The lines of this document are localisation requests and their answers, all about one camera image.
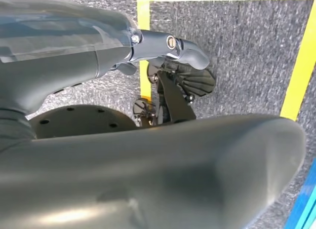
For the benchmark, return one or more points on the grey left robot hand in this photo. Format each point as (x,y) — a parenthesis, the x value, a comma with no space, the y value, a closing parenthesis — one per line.
(148,175)

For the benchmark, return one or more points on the black round robot joint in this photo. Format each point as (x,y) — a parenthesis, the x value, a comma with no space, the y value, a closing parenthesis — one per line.
(81,123)

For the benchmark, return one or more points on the yellow floor tape line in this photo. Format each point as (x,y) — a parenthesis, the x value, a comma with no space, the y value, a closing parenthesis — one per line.
(299,74)
(144,11)

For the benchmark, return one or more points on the blue metal shelf rack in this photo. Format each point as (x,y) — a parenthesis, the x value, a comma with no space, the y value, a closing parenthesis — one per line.
(306,208)

